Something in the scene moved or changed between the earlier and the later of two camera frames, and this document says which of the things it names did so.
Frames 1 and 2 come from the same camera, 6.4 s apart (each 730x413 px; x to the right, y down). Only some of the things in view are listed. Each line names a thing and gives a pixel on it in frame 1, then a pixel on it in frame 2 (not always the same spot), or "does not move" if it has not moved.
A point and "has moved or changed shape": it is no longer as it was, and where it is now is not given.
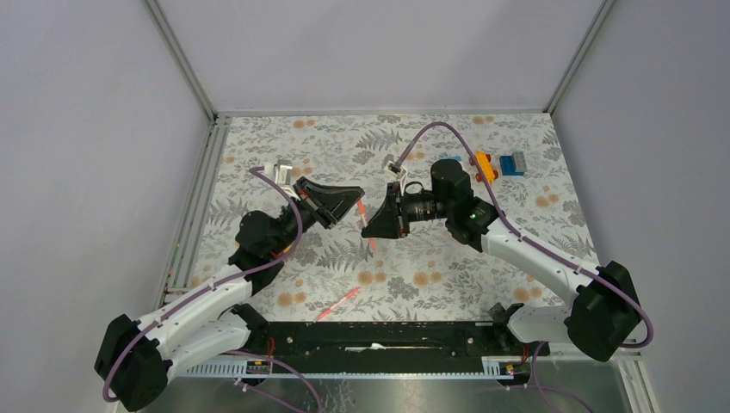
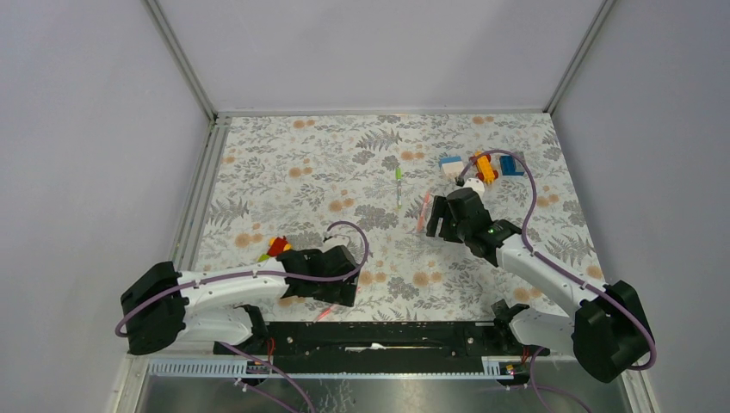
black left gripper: [327, 205] -> [341, 294]
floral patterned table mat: [516, 163] does not move
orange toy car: [484, 159] does not move
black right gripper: [391, 221] -> [441, 209]
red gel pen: [372, 242] has moved or changed shape
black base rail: [392, 339] does not move
